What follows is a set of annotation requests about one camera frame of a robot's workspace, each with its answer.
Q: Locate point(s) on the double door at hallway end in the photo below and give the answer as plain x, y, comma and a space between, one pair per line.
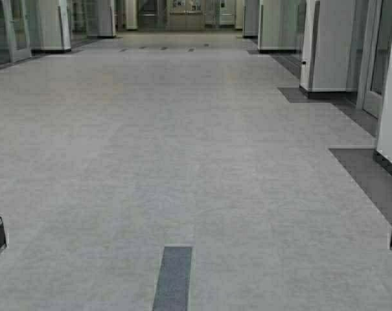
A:
185, 15

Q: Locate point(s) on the glass door right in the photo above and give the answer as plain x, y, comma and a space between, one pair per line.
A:
375, 57

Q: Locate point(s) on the glass door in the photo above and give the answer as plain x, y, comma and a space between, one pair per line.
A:
14, 33
375, 57

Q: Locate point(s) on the glass door left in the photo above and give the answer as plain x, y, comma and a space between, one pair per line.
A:
14, 33

